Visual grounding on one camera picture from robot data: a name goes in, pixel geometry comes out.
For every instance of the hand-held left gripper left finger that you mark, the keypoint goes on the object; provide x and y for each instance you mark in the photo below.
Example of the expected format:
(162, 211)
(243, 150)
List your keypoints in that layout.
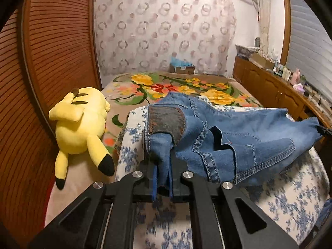
(154, 186)

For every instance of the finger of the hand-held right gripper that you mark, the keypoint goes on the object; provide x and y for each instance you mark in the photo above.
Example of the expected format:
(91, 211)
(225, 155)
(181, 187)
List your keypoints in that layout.
(324, 130)

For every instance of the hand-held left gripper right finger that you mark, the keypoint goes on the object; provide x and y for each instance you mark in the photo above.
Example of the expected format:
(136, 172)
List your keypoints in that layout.
(171, 186)

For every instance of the blue denim pants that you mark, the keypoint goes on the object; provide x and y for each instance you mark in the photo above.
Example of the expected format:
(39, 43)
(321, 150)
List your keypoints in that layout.
(233, 134)

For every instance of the pink figure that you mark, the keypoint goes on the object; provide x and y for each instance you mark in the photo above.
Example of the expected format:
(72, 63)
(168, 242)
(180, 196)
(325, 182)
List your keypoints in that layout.
(295, 77)

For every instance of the group of small bottles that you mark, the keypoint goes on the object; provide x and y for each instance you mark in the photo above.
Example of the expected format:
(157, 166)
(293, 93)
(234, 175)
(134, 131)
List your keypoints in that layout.
(282, 71)

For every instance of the wooden sideboard cabinet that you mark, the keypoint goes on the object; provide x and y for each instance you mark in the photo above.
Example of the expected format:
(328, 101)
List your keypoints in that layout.
(259, 77)

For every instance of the white quilt with blue flowers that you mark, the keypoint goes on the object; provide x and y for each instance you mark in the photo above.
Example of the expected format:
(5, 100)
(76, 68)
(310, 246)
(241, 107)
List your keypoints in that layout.
(285, 207)

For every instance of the open cardboard box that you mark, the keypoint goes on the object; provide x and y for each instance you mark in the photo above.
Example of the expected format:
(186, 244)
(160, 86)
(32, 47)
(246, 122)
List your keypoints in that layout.
(262, 61)

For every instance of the white window blind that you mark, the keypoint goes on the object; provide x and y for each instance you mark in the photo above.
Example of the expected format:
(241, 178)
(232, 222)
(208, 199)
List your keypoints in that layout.
(311, 36)

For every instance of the yellow plush toy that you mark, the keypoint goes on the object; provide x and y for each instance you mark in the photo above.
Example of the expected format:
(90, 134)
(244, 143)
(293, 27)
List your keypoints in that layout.
(77, 124)

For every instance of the patterned storage box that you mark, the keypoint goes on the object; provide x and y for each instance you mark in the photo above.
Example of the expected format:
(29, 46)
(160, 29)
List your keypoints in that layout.
(245, 50)

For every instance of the cardboard box with blue cloth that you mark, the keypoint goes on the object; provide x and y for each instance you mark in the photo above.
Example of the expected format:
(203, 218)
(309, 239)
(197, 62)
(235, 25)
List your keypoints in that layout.
(185, 69)

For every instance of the wooden louvred wardrobe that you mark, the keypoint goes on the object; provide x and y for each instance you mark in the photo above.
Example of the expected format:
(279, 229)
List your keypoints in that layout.
(51, 44)

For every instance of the wooden window frame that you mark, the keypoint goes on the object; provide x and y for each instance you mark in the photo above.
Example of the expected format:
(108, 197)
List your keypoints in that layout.
(286, 26)

